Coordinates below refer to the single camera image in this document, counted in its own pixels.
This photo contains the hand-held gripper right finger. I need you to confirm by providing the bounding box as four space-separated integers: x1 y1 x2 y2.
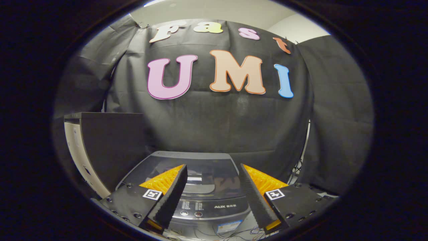
240 163 335 235

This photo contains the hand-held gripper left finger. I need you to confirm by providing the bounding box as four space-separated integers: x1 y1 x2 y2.
100 164 188 234

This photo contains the grey washing machine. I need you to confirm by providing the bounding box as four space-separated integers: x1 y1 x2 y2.
115 151 251 240

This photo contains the dark washing machine lid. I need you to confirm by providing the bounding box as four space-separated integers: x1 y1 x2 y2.
125 152 246 201

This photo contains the black light stand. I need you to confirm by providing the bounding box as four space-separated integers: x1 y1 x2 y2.
290 120 311 184

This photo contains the cream and dark cabinet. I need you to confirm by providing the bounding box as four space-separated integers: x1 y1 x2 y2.
64 112 147 198

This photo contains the black backdrop cloth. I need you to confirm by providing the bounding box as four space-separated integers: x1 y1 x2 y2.
53 15 374 194

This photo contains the bundle of floor cables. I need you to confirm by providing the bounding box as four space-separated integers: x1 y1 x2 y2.
214 224 268 240

